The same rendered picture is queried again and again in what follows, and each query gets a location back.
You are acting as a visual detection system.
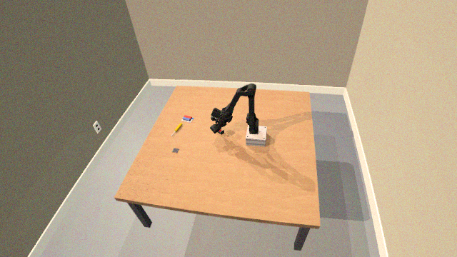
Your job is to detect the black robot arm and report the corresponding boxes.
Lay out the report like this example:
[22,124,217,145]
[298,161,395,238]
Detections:
[211,83,259,134]

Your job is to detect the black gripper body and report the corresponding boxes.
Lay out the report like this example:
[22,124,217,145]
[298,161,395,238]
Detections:
[210,118,231,133]

